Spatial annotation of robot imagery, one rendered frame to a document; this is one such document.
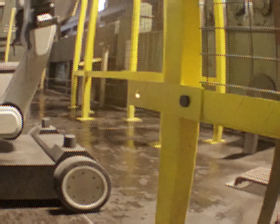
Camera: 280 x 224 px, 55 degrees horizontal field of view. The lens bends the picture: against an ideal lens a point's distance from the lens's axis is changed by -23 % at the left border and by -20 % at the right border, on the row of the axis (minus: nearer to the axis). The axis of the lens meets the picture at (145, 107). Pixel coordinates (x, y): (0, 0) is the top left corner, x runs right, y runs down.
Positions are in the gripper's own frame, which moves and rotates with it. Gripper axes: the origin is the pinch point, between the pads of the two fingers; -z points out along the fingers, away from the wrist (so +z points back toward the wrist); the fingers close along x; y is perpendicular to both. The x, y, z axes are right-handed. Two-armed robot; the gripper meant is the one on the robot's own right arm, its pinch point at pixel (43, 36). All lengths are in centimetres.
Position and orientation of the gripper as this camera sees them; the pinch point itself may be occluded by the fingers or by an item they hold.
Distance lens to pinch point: 95.4
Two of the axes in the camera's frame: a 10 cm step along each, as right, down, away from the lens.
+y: -5.4, -1.2, 8.4
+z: -1.2, -9.7, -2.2
